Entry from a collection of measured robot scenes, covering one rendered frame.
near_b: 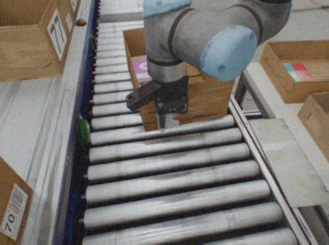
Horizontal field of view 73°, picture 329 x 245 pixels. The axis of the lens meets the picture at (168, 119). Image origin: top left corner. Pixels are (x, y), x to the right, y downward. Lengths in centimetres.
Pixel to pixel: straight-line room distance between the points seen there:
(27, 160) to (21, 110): 18
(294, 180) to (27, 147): 69
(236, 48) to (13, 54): 64
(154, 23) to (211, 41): 13
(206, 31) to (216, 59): 5
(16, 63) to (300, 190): 88
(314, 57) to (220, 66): 91
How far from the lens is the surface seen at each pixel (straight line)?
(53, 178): 54
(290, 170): 73
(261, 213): 64
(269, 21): 47
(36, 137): 64
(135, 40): 97
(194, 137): 72
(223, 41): 36
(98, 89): 94
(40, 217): 51
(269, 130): 81
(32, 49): 78
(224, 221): 61
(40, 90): 78
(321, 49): 123
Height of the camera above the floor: 131
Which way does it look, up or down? 47 degrees down
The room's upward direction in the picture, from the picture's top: straight up
